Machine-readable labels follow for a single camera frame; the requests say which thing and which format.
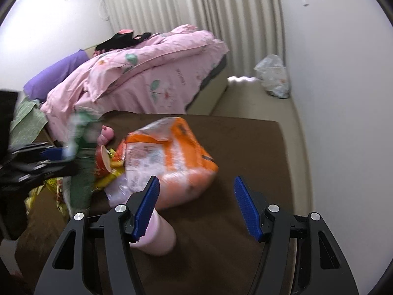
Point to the pink plastic toy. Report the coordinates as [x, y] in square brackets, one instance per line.
[106, 135]

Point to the green patterned cloth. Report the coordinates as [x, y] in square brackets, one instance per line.
[27, 123]

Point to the red snack packaging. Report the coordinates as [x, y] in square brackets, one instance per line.
[103, 159]

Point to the beige curtain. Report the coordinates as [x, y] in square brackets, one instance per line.
[215, 12]

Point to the pink floral quilt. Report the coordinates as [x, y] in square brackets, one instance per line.
[138, 76]

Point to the yellow snack wrapper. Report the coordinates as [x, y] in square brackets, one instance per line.
[112, 176]

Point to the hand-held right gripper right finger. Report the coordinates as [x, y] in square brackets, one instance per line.
[248, 210]

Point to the green snack packet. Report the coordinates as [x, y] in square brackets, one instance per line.
[83, 172]

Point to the beige bed base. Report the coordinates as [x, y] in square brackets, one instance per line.
[211, 98]

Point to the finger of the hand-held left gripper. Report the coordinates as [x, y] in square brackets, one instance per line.
[46, 169]
[50, 154]

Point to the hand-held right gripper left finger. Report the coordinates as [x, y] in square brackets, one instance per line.
[146, 210]

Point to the orange white plastic bag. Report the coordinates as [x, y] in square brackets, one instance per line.
[178, 159]

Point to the yellow red snack packet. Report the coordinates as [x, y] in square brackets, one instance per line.
[46, 189]

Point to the black clothing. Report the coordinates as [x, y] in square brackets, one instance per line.
[119, 40]

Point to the purple pillow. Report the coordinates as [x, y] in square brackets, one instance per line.
[52, 73]

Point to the pink cup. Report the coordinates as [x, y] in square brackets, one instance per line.
[162, 236]

